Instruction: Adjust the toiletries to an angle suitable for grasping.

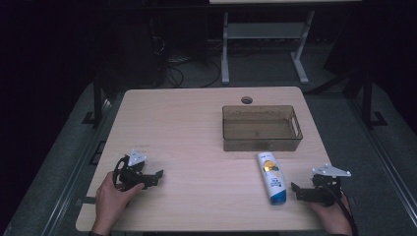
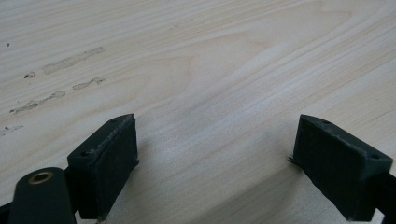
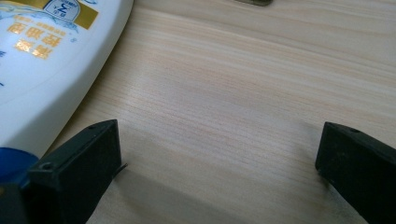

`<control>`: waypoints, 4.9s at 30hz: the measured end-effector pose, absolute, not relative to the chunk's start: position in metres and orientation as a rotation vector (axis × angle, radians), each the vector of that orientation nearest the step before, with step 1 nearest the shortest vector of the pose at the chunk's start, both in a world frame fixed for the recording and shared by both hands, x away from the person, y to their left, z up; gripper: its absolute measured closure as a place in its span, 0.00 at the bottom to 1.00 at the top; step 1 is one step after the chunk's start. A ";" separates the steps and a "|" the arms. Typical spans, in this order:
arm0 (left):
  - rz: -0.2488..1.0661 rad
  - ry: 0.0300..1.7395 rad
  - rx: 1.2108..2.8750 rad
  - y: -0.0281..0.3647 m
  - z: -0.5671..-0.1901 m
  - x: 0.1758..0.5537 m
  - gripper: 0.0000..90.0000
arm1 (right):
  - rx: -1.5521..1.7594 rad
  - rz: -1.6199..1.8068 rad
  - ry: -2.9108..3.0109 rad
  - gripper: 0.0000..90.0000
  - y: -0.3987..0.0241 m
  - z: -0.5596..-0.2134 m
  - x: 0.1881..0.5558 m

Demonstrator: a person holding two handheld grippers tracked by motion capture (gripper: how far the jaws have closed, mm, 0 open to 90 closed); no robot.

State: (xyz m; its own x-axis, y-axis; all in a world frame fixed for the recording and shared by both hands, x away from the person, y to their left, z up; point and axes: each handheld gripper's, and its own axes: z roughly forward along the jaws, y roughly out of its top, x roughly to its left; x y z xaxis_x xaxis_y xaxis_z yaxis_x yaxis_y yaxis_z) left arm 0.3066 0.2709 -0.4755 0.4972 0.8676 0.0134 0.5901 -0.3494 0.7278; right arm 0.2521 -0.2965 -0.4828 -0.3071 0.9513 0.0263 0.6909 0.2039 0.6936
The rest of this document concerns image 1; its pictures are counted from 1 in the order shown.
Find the white and blue bottle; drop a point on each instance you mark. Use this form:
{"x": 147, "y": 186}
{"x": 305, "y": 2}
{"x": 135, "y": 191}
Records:
{"x": 272, "y": 180}

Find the black metal stand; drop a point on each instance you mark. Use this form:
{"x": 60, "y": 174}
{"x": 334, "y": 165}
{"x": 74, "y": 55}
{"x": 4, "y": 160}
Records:
{"x": 368, "y": 98}
{"x": 97, "y": 98}

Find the white metal stand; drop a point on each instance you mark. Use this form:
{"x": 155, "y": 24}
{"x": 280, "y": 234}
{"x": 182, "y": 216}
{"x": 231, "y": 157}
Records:
{"x": 265, "y": 31}

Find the person's right hand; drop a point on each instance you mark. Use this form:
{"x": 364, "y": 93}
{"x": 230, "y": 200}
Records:
{"x": 334, "y": 218}

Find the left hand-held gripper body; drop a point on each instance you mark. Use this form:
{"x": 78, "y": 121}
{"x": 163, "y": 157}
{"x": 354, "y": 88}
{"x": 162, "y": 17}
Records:
{"x": 131, "y": 175}

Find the brown transparent plastic bin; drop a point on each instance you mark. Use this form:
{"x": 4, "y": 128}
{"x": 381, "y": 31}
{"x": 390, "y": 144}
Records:
{"x": 261, "y": 129}

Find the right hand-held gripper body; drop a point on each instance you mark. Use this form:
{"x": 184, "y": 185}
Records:
{"x": 326, "y": 188}

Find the person's left hand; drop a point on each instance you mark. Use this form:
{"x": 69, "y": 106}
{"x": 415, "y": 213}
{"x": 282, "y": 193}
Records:
{"x": 109, "y": 203}

